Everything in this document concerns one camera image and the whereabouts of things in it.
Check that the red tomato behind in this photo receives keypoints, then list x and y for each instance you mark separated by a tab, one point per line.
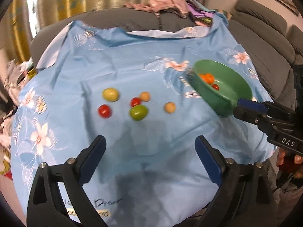
135	101

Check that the purple clothes pile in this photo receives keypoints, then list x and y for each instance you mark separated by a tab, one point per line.
201	16

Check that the right hand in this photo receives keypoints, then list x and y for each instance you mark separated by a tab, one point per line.
290	162

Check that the orange mandarin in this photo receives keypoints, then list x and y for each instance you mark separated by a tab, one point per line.
209	78
203	77

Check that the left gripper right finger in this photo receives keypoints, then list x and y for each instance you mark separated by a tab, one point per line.
244	197

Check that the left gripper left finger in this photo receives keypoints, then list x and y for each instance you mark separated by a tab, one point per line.
57	197

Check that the green bowl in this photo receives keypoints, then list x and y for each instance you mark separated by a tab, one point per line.
232	86

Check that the clutter pile of clothes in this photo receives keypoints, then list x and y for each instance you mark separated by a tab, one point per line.
15	78

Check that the small tan-orange fruit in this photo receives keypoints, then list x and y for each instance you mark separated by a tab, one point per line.
170	107
145	96

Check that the green tomato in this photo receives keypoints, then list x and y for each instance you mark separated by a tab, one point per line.
138	112

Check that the blue floral cloth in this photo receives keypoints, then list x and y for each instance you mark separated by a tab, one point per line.
150	174

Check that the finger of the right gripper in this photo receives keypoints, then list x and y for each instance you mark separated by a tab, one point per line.
269	108
281	133

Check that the red cherry tomato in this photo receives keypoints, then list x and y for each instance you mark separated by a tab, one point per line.
104	111

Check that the yellow-green fruit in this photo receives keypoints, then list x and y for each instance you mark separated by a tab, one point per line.
110	94

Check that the pink clothes pile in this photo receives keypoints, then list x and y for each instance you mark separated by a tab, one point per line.
178	7

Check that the grey sofa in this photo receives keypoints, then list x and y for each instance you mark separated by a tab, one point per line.
261	31

